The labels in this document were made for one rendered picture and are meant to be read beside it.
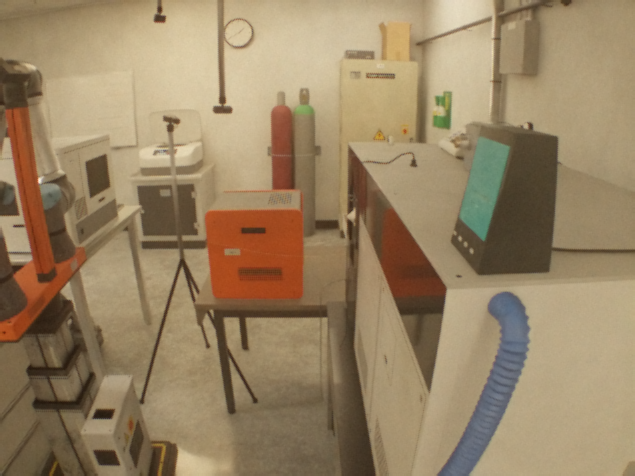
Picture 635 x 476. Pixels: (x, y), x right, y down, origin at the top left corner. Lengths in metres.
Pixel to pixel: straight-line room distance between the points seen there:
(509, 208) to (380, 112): 4.05
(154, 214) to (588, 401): 4.33
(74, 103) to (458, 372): 5.33
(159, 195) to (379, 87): 2.53
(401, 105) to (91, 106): 3.58
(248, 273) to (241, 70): 3.27
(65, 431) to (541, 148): 1.51
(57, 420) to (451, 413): 1.25
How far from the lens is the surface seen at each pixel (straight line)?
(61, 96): 5.65
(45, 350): 1.41
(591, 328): 0.62
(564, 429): 0.73
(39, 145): 1.54
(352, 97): 4.47
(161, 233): 4.65
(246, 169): 4.95
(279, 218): 1.83
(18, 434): 2.01
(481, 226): 0.52
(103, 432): 1.43
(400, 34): 4.60
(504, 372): 0.48
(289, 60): 4.83
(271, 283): 1.95
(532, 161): 0.50
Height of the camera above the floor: 1.64
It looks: 20 degrees down
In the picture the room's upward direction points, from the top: straight up
